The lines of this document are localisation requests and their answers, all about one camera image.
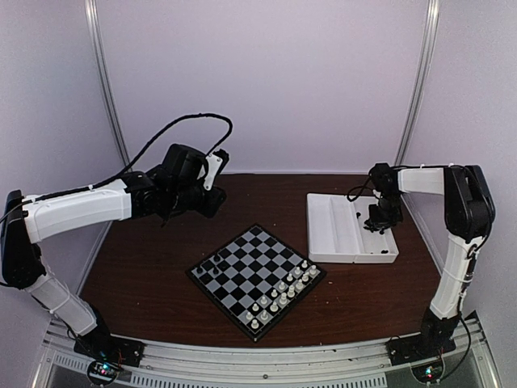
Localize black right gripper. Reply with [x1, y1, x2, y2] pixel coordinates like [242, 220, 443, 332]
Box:
[370, 192, 405, 229]

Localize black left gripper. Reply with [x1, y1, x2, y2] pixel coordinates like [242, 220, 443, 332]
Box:
[168, 182, 227, 218]

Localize white plastic divided tray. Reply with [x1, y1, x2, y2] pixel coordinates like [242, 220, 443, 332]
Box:
[306, 193, 399, 264]

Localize black white chessboard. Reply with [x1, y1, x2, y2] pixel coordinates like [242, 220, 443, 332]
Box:
[186, 224, 326, 343]

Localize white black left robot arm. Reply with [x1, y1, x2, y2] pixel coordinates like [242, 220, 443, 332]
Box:
[1, 144, 229, 359]

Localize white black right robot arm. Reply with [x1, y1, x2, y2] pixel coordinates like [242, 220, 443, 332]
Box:
[364, 162, 495, 357]

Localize pile of black chess pieces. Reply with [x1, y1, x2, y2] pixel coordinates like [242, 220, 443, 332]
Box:
[355, 211, 389, 255]

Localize white chess piece row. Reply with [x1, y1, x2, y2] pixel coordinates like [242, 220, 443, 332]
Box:
[239, 260, 324, 342]

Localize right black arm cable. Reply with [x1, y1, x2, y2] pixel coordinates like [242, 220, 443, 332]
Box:
[347, 179, 376, 202]

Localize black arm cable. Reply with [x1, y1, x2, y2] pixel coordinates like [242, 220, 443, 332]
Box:
[347, 179, 376, 202]
[88, 112, 234, 191]

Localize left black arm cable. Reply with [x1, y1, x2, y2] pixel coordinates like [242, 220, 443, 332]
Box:
[88, 112, 234, 191]

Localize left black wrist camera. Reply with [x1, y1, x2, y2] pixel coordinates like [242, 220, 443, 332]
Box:
[213, 149, 229, 171]

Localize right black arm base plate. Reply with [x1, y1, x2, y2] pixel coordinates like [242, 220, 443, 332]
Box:
[386, 318, 460, 365]

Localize right aluminium frame post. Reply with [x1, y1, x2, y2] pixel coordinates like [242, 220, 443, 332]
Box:
[394, 0, 440, 166]

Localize aluminium frame post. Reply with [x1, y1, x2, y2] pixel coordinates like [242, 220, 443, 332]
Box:
[394, 0, 440, 166]
[84, 0, 130, 167]

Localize front aluminium rail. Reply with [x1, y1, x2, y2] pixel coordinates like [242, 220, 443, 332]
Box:
[36, 314, 492, 388]

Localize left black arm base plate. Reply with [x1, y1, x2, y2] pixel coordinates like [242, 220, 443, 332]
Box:
[74, 325, 145, 367]

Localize left aluminium frame post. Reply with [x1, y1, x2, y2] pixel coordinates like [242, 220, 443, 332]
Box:
[84, 0, 130, 167]

